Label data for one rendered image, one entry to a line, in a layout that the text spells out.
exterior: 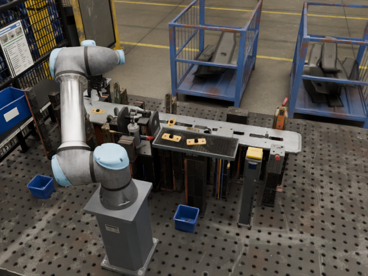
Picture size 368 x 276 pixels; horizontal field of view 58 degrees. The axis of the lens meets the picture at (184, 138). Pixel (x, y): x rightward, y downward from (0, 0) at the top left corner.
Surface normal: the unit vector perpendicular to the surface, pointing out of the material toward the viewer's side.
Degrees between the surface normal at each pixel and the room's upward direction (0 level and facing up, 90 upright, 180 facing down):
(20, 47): 90
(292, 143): 0
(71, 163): 39
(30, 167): 0
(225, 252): 0
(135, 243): 90
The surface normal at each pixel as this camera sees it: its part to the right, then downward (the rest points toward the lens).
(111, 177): 0.13, 0.60
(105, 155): 0.11, -0.80
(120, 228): -0.29, 0.58
